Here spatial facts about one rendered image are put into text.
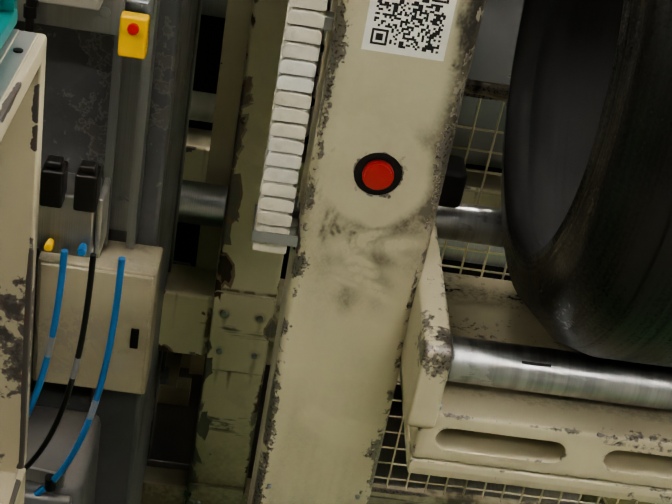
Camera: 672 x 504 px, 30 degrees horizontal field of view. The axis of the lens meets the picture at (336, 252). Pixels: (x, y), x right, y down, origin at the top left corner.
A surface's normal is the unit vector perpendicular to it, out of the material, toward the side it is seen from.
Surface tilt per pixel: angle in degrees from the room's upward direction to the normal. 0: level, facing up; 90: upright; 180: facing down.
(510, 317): 0
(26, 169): 90
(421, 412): 90
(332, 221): 90
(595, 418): 0
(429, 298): 0
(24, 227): 90
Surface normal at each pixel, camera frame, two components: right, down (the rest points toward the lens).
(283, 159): 0.00, 0.51
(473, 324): 0.16, -0.85
